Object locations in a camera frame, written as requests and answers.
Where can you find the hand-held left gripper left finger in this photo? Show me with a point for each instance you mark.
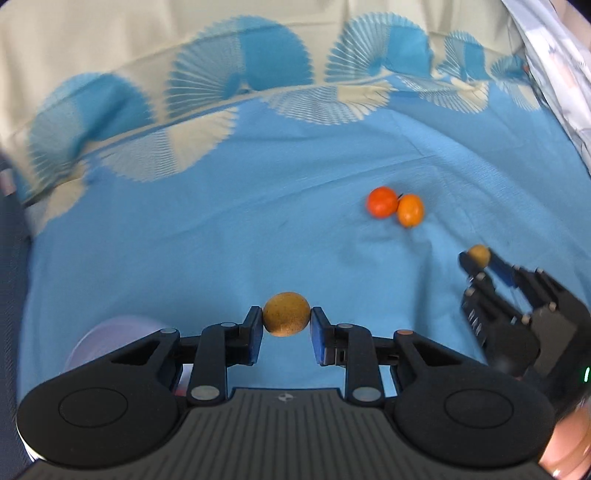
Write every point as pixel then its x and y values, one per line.
pixel 253 334

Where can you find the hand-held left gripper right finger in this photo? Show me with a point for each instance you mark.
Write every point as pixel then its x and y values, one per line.
pixel 319 336

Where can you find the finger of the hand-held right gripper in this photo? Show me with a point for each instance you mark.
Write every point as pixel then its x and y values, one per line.
pixel 496 323
pixel 501 269

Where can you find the small brown longan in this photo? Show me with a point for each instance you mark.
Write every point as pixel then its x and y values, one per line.
pixel 479 255

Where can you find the large brown longan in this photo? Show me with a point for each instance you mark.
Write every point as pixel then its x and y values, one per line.
pixel 286 314

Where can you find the pale lilac plastic plate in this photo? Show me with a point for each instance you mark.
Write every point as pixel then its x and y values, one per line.
pixel 117 330

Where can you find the person's right hand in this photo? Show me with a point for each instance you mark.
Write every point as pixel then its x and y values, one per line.
pixel 570 447

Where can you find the oval orange cherry tomato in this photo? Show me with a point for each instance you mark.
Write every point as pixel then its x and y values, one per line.
pixel 410 210

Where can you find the blue fan-print bed sheet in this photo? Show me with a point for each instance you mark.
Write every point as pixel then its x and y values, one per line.
pixel 277 221

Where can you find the orange-red cherry tomato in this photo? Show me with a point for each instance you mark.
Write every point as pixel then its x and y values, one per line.
pixel 382 202

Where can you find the pale patterned quilt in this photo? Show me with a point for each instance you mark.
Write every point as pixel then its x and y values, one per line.
pixel 554 69

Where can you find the blue upholstered headboard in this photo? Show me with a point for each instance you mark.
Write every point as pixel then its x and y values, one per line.
pixel 9 323

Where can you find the cream fan-print pillow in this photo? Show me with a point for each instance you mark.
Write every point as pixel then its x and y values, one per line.
pixel 138 41

